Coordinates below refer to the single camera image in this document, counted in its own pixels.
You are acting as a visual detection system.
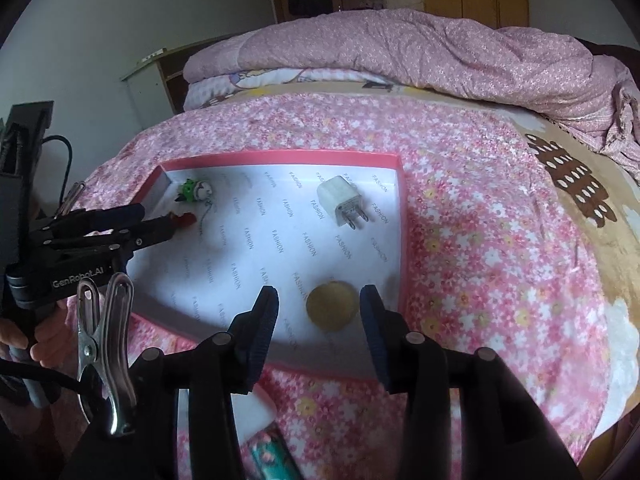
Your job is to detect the pink cardboard box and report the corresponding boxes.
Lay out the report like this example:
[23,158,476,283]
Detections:
[129,150,408,381]

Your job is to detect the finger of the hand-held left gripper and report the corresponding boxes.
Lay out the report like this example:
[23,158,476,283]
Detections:
[50,203,147,235]
[44,215,179,262]

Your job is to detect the pink quilt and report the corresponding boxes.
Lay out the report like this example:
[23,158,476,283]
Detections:
[182,10,640,181]

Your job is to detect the white wall charger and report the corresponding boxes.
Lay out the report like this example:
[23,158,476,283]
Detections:
[316,175,371,232]

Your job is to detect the dark brown furniture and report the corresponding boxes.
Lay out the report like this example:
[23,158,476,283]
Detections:
[590,41,640,63]

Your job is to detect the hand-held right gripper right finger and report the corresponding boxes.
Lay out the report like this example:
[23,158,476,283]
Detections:
[359,284,586,480]

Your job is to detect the green white toy keychain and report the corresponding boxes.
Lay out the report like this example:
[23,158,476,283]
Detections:
[175,178,217,206]

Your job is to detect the teal floral case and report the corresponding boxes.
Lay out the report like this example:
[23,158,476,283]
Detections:
[247,420,306,480]

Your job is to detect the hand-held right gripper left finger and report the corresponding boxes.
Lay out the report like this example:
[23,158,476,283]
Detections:
[62,285,280,480]

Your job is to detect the person's left hand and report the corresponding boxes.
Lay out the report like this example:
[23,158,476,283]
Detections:
[0,305,71,363]

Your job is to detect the wooden nightstand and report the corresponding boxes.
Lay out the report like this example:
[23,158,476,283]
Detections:
[119,35,241,116]

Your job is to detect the black cable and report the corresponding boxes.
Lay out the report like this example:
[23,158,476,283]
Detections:
[42,135,75,211]
[0,360,88,396]

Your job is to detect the round gold coin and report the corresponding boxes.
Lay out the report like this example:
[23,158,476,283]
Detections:
[306,281,360,331]

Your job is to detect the metal spring clip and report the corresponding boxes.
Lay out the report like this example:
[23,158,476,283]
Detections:
[76,272,137,436]

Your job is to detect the pink floral blanket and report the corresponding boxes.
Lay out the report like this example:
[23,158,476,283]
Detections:
[65,92,623,480]

